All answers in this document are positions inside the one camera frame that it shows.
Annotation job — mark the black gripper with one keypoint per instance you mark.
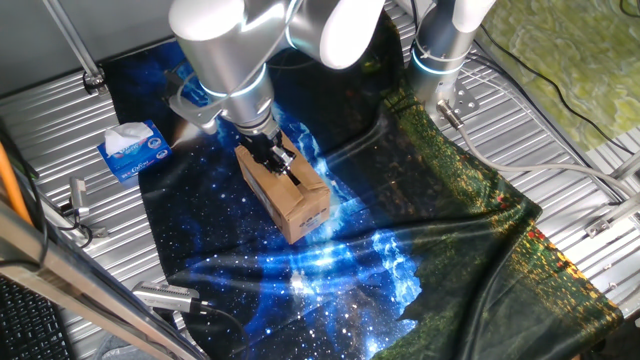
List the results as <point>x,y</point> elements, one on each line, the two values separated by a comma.
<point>262,147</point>

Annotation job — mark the cardboard box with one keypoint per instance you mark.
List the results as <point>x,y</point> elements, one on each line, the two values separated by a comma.
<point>300,210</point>

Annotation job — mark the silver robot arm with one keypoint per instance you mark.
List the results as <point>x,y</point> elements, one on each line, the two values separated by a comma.
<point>225,50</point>

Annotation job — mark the blue tissue box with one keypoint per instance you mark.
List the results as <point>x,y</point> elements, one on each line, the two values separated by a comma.
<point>145,155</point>

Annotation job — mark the galaxy and forest print cloth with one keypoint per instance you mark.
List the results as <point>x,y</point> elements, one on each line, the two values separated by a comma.
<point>350,280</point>

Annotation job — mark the white tissue sheet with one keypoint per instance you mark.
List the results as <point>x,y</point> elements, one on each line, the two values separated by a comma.
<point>125,135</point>

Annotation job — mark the grey towel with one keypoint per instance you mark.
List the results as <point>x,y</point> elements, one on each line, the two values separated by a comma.
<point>120,350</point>

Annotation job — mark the metal stand pole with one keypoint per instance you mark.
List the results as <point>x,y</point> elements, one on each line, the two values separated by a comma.
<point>70,35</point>

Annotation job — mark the orange stick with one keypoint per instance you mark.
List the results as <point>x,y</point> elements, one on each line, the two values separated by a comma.
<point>10,180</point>

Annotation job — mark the black keyboard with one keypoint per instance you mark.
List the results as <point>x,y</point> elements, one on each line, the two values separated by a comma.
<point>30,330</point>

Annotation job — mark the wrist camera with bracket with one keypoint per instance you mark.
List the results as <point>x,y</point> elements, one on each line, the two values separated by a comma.
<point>192,112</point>

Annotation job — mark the silver depth camera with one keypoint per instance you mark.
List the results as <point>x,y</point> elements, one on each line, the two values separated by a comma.
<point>160,296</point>

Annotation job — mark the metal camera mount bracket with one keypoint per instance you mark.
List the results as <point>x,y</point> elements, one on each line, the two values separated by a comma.
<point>100,232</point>

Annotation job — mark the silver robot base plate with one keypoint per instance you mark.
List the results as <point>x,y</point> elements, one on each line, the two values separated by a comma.
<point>465,102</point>

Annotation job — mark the aluminium frame bar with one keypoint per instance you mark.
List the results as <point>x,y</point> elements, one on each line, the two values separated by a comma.
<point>75,285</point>

